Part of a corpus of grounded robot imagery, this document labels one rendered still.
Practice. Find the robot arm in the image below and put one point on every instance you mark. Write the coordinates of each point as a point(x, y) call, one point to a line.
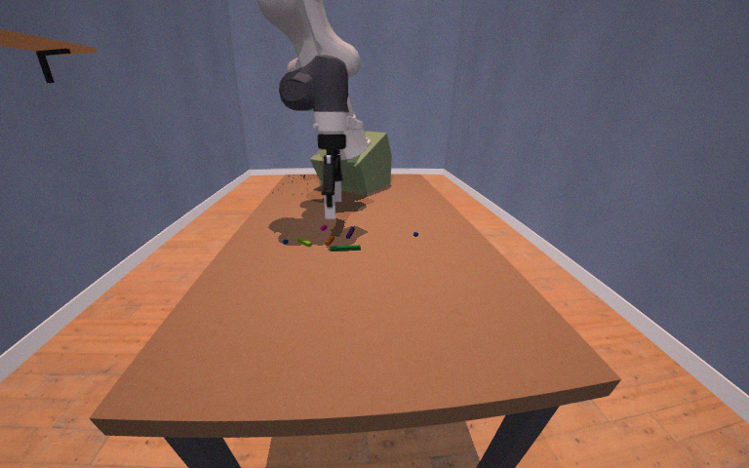
point(318, 81)

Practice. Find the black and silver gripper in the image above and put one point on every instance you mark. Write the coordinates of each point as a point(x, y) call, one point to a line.
point(332, 171)

